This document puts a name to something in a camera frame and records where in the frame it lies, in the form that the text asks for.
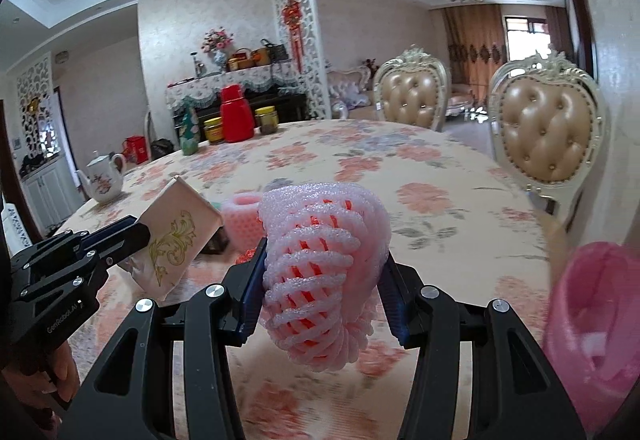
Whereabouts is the green bottle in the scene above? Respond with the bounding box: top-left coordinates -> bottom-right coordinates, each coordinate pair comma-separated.
179,107 -> 200,155

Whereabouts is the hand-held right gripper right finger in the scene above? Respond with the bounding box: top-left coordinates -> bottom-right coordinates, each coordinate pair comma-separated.
377,255 -> 588,440

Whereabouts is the pink tufted sofa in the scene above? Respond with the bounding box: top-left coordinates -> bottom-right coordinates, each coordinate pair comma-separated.
327,64 -> 376,111

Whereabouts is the dark-content glass jar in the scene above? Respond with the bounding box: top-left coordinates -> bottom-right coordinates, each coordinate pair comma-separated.
255,106 -> 278,135

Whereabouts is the black box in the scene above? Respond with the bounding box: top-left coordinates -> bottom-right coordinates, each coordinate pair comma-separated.
202,227 -> 231,255

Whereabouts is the window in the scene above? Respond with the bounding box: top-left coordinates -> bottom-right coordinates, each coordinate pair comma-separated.
504,17 -> 551,63

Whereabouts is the floral white teapot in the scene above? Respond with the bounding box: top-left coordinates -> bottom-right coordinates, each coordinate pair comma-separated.
86,151 -> 127,205

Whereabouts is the red knot ornament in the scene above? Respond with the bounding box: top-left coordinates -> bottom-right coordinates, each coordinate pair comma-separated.
282,0 -> 306,63

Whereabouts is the black piano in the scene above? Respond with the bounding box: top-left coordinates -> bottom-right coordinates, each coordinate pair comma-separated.
171,92 -> 308,153

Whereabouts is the cream gold-print paper box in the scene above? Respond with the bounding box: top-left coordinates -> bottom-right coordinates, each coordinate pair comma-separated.
122,176 -> 224,295

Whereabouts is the white carved stand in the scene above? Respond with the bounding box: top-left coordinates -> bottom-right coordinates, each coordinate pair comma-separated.
2,205 -> 31,255

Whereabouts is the red thermos jug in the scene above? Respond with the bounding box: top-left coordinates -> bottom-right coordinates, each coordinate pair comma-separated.
220,86 -> 255,143

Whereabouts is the wicker basket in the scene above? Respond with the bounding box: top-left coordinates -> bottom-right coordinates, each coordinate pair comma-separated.
227,48 -> 253,71

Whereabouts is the pink foam net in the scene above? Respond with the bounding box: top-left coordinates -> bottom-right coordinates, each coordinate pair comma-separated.
256,183 -> 392,373

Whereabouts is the lace piano cloth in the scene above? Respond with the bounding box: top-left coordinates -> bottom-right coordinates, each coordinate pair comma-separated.
165,62 -> 307,113

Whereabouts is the tall white lattice screen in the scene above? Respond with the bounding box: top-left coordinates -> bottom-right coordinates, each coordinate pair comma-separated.
271,0 -> 333,121

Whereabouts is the floral tablecloth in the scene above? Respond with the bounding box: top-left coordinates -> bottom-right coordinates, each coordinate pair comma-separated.
50,119 -> 566,440

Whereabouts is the yellow-lid jar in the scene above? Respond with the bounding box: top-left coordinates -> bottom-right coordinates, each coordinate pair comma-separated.
203,118 -> 224,145

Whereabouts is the red box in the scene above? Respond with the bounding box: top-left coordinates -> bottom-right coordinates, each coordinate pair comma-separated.
122,136 -> 151,164

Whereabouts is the pink flower bouquet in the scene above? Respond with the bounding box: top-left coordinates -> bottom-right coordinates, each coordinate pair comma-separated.
201,27 -> 235,53

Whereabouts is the person's left hand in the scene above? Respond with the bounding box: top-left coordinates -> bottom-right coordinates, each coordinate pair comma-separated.
0,340 -> 82,421

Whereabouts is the dark bag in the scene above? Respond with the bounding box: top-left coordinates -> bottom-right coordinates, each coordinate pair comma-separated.
150,139 -> 176,161

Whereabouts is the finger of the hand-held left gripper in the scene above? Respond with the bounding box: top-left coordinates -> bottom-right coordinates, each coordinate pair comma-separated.
20,221 -> 152,293
11,215 -> 138,271

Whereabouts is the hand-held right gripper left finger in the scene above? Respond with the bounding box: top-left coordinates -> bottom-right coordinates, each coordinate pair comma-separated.
57,237 -> 268,440

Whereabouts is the pink foam net sleeve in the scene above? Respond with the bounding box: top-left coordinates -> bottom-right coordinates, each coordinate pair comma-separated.
221,192 -> 266,253

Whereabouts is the beige tufted dining chair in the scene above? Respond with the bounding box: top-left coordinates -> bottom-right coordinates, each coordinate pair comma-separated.
487,52 -> 608,231
372,47 -> 447,133

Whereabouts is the low white cabinet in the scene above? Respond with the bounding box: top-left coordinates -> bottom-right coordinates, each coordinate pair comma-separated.
20,155 -> 81,231

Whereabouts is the dark handbag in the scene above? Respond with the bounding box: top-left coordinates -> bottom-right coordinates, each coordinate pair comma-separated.
260,38 -> 290,63

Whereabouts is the brown curtain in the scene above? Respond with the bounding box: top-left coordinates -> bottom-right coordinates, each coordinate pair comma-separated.
442,4 -> 508,85

